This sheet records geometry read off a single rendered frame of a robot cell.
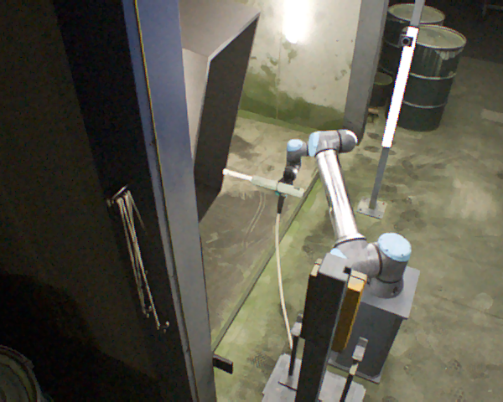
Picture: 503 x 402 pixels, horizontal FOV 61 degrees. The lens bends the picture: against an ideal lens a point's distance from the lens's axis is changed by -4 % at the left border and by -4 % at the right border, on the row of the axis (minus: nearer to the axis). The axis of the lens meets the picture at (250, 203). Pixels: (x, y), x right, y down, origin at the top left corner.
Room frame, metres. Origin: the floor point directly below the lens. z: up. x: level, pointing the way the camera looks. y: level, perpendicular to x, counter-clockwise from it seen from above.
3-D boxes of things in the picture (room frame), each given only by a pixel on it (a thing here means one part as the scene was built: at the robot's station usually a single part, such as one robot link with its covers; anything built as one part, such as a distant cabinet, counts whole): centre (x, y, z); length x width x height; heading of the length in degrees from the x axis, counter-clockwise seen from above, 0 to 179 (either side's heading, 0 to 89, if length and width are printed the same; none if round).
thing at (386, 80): (4.29, -1.32, 0.14); 0.31 x 0.29 x 0.28; 155
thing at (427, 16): (4.59, -1.68, 0.86); 0.54 x 0.54 x 0.01
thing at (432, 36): (3.94, -1.65, 0.86); 0.54 x 0.54 x 0.01
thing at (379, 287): (1.33, -0.64, 0.69); 0.19 x 0.19 x 0.10
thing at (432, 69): (3.94, -1.65, 0.44); 0.59 x 0.58 x 0.89; 169
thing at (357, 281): (0.62, -0.19, 1.42); 0.12 x 0.06 x 0.26; 65
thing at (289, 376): (0.72, -0.23, 0.95); 0.26 x 0.15 x 0.32; 65
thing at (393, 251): (1.32, -0.63, 0.83); 0.17 x 0.15 x 0.18; 101
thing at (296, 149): (2.28, -0.28, 0.73); 0.12 x 0.09 x 0.12; 101
